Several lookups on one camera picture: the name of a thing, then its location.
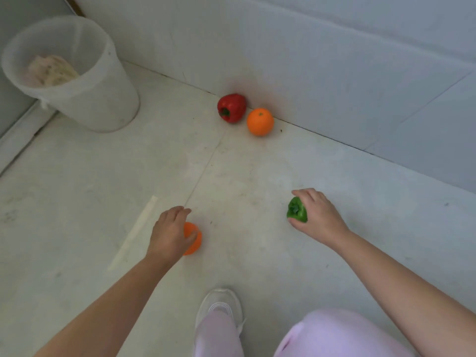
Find person's right forearm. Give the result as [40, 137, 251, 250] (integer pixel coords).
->
[331, 230, 476, 346]

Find green bell pepper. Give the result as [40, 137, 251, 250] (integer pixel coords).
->
[286, 196, 308, 224]

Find person's left hand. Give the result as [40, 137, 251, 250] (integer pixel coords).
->
[146, 206, 198, 264]

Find red bell pepper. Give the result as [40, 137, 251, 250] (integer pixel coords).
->
[217, 93, 247, 124]

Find person's left forearm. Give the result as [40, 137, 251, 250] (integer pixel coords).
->
[33, 254, 176, 357]

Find grey kitchen base cabinets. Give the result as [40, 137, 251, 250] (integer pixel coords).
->
[0, 0, 86, 175]

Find person's right hand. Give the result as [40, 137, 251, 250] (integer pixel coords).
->
[288, 188, 350, 249]

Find orange fruit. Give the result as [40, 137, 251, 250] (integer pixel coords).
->
[182, 222, 203, 256]
[246, 108, 275, 137]

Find white sneaker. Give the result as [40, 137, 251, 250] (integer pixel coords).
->
[195, 288, 246, 331]

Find pink trousers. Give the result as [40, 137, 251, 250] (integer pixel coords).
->
[193, 308, 417, 357]

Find white plastic trash bin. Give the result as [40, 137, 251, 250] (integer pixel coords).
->
[1, 15, 141, 133]

